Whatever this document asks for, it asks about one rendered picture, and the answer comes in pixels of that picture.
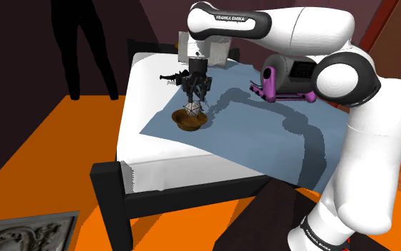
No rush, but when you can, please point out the grey and purple appliance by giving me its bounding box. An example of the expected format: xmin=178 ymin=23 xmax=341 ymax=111
xmin=249 ymin=53 xmax=321 ymax=103

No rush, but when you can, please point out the brown door with handle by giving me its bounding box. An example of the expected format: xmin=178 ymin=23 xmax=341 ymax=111
xmin=359 ymin=0 xmax=401 ymax=116

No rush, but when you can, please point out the black-framed bed with white mattress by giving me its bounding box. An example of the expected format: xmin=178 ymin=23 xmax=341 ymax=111
xmin=89 ymin=37 xmax=354 ymax=251

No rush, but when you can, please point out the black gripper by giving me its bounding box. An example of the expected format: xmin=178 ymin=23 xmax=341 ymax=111
xmin=182 ymin=58 xmax=212 ymax=106

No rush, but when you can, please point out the white faceted ball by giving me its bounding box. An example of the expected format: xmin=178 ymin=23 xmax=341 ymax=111
xmin=184 ymin=101 xmax=202 ymax=118

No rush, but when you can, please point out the brown wooden bowl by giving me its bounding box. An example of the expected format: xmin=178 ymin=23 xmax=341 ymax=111
xmin=171 ymin=108 xmax=209 ymax=132

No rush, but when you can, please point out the white pillow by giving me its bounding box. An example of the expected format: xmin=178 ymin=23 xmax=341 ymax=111
xmin=209 ymin=37 xmax=233 ymax=68

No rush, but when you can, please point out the black toy figure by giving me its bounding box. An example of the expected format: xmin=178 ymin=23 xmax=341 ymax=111
xmin=159 ymin=69 xmax=191 ymax=88

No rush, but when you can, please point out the grey ornate carved panel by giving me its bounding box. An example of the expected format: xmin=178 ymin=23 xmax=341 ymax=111
xmin=0 ymin=210 xmax=81 ymax=251

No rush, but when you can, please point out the black standing figure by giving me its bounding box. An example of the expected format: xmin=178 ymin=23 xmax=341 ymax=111
xmin=50 ymin=0 xmax=120 ymax=101

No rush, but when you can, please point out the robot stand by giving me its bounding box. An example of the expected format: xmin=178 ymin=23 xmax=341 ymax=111
xmin=213 ymin=177 xmax=392 ymax=251

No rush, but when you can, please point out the blue blanket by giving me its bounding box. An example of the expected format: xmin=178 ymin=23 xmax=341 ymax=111
xmin=138 ymin=58 xmax=353 ymax=195

